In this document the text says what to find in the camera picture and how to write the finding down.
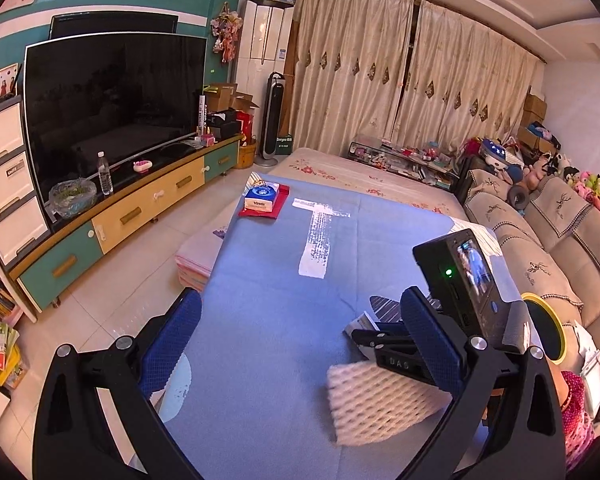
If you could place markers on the pile of plush toys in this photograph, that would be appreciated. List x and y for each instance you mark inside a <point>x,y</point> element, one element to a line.
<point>514,171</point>

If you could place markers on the beige cushioned sofa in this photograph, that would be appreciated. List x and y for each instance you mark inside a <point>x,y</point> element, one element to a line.
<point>552,249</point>

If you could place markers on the colourful hanging wall ornament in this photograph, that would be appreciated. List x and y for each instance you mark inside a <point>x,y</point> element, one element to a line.
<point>225,29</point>

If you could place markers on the blue tissue pack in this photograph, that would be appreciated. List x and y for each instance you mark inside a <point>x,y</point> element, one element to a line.
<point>261,197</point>

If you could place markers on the yellow rimmed green trash bin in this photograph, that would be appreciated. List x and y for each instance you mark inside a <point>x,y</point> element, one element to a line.
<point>548,325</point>

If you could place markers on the white foam fruit net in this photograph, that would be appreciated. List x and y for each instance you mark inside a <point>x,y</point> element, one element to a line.
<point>370,404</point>

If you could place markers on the white standing air conditioner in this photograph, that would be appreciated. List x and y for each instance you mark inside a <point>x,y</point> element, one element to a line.
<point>262,51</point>

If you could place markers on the black flat television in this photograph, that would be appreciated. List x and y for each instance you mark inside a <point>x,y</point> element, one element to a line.
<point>115,93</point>

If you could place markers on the glass bowl with plants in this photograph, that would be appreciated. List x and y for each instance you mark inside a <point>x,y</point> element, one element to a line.
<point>70,198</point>

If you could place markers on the red cloth pad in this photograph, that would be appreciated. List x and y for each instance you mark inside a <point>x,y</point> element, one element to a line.
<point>281,199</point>

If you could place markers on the blue star tablecloth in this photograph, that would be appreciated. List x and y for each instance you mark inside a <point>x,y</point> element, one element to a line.
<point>272,322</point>

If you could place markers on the white papers on sofa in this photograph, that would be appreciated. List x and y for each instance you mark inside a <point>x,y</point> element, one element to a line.
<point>590,369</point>

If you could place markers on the low cluttered glass table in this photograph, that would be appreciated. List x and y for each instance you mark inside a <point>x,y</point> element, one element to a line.
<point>403,162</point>

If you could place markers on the white drawer unit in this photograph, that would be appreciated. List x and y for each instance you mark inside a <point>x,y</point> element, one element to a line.
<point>22,222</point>

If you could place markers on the black tower fan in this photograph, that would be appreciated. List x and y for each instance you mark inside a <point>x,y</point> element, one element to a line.
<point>270,121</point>

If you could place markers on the stacked cardboard boxes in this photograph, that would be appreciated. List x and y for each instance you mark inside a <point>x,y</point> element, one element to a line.
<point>535,120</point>

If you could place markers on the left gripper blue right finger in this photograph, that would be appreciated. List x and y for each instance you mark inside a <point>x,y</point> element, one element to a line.
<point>433,343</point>

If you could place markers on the clear water bottle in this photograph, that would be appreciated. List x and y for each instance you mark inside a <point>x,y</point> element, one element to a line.
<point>104,174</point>

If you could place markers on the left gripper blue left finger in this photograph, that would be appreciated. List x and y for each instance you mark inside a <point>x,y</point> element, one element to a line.
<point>163,339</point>

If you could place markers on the beige patterned curtains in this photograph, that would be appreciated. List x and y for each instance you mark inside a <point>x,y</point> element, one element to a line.
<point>406,71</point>

